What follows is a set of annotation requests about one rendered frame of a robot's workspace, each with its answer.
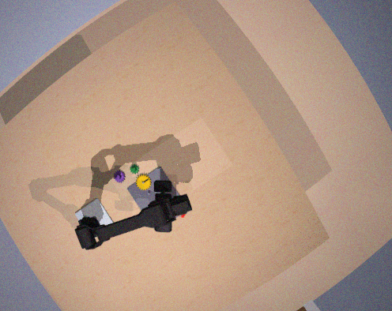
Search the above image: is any green gear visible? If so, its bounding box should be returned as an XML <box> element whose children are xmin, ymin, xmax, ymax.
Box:
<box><xmin>130</xmin><ymin>165</ymin><xmax>140</xmax><ymax>174</ymax></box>

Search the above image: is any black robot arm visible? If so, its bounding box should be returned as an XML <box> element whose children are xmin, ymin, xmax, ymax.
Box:
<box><xmin>75</xmin><ymin>193</ymin><xmax>192</xmax><ymax>250</ymax></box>

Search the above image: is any purple gear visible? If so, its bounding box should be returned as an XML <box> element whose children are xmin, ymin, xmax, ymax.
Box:
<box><xmin>113</xmin><ymin>170</ymin><xmax>125</xmax><ymax>183</ymax></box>

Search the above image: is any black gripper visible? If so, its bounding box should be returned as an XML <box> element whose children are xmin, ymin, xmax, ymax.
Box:
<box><xmin>154</xmin><ymin>181</ymin><xmax>172</xmax><ymax>233</ymax></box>

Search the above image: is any yellow gear with black stripe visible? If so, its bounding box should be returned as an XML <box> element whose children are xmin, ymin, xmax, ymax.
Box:
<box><xmin>136</xmin><ymin>175</ymin><xmax>151</xmax><ymax>191</ymax></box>

